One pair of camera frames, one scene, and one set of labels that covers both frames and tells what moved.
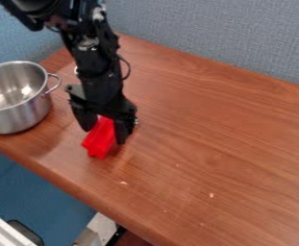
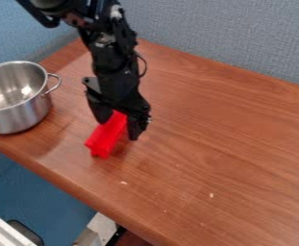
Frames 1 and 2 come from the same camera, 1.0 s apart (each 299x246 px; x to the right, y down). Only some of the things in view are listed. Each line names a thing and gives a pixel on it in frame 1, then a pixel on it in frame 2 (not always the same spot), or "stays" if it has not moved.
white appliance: x=1 y=233 stays
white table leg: x=97 y=233 stays
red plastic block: x=100 y=139 stays
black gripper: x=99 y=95 to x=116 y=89
